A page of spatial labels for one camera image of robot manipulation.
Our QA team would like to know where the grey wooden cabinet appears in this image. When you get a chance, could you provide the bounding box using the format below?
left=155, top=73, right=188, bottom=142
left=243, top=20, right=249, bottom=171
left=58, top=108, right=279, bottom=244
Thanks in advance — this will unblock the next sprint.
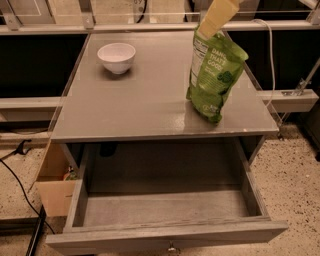
left=49, top=29, right=280, bottom=168

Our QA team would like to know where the black floor cable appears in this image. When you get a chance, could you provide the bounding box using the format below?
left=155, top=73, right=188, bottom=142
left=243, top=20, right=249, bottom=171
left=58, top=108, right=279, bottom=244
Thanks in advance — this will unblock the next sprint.
left=0, top=139, right=56, bottom=235

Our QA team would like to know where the open grey top drawer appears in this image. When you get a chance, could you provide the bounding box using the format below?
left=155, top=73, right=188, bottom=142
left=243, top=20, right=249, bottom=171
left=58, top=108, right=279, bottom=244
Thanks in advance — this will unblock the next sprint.
left=47, top=138, right=288, bottom=256

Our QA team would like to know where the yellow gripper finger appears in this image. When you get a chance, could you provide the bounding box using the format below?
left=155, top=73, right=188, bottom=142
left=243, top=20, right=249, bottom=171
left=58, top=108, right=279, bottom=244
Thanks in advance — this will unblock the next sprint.
left=197, top=0, right=240, bottom=40

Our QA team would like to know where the white hanging cable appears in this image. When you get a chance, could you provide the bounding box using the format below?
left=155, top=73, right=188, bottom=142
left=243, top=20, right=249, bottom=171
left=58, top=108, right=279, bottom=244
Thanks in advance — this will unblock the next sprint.
left=251, top=18, right=278, bottom=109

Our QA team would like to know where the metal drawer knob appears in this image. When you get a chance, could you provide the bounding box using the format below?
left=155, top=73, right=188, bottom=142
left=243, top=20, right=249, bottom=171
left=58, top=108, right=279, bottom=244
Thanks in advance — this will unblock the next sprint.
left=167, top=243, right=180, bottom=255

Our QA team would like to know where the green rice chip bag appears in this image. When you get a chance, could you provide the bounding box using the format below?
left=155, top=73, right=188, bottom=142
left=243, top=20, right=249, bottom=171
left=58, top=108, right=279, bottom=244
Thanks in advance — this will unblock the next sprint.
left=186, top=31, right=248, bottom=124

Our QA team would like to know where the colourful item in box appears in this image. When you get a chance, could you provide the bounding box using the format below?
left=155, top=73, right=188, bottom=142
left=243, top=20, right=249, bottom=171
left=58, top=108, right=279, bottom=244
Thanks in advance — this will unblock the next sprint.
left=63, top=166, right=77, bottom=181

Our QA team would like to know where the white ceramic bowl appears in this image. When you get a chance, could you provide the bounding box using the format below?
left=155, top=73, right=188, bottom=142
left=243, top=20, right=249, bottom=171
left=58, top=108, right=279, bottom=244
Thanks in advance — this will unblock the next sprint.
left=97, top=43, right=136, bottom=74

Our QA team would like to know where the metal frame railing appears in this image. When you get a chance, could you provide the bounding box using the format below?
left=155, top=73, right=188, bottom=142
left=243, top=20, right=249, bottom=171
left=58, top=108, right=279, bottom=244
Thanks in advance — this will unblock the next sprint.
left=0, top=0, right=320, bottom=35

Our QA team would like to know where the cardboard box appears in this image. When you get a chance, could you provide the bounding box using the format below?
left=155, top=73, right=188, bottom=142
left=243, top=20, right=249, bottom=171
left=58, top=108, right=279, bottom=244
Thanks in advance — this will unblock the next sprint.
left=35, top=142, right=79, bottom=217

